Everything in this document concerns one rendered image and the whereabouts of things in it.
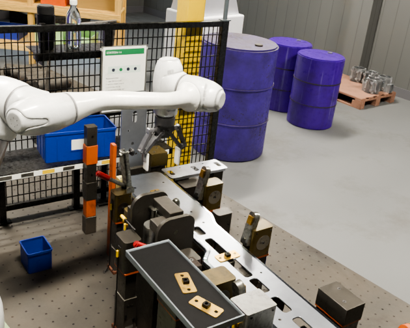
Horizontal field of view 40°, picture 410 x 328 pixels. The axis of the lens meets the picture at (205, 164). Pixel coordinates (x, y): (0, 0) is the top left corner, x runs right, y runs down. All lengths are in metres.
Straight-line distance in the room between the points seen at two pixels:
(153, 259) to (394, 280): 2.51
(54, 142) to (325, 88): 4.02
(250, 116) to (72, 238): 2.72
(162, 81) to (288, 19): 7.01
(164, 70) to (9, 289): 0.98
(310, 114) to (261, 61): 1.43
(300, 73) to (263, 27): 3.37
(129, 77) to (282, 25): 6.54
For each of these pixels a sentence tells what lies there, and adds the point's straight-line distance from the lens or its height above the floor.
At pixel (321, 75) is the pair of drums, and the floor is 0.60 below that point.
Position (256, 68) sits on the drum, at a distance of 4.76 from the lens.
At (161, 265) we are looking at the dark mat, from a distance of 1.55.
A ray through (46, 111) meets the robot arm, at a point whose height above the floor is 1.49.
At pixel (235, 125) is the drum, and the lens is 4.88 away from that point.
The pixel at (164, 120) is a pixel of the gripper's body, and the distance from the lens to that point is 2.06.
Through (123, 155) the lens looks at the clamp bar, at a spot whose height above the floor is 1.20.
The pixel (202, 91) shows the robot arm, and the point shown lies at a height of 1.49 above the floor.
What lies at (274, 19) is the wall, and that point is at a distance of 9.11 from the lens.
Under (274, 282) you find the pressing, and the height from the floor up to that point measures 1.00.
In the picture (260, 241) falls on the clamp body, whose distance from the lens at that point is 2.01.
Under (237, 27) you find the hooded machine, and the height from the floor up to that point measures 0.82.
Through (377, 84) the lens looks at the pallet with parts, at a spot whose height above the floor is 0.26.
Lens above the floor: 2.05
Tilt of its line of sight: 25 degrees down
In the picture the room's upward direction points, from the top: 6 degrees clockwise
